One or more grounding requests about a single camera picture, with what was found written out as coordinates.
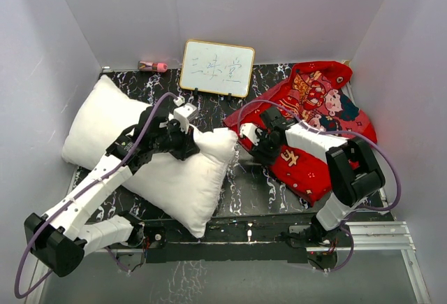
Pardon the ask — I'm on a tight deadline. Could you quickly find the white pillow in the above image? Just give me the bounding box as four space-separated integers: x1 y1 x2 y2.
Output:
61 75 237 238

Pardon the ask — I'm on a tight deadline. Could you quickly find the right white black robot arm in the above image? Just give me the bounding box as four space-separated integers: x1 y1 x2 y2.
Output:
240 107 386 246

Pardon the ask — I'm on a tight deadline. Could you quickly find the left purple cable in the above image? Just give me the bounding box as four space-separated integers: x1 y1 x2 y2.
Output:
13 92 184 300

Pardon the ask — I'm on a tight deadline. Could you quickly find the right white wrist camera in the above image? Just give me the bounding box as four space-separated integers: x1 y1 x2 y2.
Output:
239 123 263 145

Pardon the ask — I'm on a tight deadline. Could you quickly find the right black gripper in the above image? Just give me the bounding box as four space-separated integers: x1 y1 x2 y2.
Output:
249 129 282 165

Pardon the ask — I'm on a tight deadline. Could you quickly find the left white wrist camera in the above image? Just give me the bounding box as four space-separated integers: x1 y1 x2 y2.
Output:
173 96 198 133

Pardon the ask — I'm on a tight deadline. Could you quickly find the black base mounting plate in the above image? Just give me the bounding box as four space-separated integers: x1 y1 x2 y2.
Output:
111 213 353 263

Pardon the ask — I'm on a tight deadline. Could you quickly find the purple cable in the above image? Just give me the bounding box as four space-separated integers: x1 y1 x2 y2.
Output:
237 99 402 273
13 92 184 300

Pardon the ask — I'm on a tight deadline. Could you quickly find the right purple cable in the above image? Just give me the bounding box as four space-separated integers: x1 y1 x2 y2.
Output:
237 99 402 273

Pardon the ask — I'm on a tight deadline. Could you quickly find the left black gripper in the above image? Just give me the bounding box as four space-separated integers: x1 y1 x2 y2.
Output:
151 120 200 161

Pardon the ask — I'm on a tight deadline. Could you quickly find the aluminium frame rail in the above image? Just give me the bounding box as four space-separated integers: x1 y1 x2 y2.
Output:
41 145 429 303

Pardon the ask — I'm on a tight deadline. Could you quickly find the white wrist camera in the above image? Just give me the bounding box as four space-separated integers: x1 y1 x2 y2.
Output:
239 123 263 145
173 96 198 133

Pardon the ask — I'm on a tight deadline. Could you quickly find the small yellow-framed whiteboard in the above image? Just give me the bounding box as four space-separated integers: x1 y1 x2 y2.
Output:
179 40 255 98

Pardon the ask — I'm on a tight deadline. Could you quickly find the red patterned pillowcase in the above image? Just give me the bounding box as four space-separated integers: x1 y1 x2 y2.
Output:
223 61 377 205

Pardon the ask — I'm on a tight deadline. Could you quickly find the pink whiteboard marker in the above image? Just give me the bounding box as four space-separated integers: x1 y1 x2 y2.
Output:
138 61 168 73

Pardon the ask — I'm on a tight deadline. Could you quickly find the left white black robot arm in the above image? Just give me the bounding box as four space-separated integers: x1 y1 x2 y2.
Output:
24 103 199 277

